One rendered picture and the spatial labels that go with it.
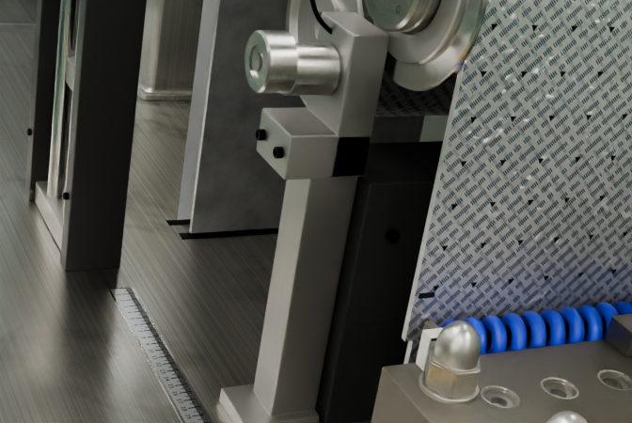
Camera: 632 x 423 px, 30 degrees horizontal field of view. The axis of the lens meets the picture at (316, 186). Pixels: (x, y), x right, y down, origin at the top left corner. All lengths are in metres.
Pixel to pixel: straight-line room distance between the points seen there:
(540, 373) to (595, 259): 0.11
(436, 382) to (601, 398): 0.11
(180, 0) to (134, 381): 0.64
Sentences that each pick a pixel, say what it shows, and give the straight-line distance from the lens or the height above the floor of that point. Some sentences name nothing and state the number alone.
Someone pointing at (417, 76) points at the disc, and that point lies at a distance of 0.74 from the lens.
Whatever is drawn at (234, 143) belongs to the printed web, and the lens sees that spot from 1.11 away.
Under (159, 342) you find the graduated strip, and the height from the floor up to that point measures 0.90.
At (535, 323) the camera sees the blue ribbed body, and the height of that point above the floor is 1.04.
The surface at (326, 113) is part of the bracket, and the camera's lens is 0.78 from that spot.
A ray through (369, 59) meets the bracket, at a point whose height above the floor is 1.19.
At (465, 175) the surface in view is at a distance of 0.74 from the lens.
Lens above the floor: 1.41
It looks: 23 degrees down
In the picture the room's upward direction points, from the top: 10 degrees clockwise
